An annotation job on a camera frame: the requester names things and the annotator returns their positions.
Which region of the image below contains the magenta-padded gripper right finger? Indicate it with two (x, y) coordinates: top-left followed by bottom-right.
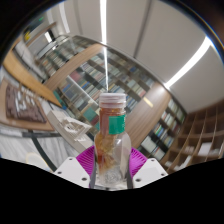
(126, 147), (169, 189)

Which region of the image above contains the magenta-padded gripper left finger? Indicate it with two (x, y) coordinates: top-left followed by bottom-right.
(53, 145), (98, 189)

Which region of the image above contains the clear bottle with green label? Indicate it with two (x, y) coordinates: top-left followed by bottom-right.
(94, 92), (133, 188)

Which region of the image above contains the tall bookshelf with books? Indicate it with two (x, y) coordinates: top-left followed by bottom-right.
(138, 96), (188, 161)
(33, 36), (158, 134)

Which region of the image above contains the white architectural model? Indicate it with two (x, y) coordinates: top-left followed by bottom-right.
(46, 109), (94, 148)

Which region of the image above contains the ceiling light strip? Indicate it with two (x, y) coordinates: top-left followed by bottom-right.
(164, 35), (213, 90)

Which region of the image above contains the brown model on wooden board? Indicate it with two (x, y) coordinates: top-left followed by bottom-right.
(0, 78), (56, 132)

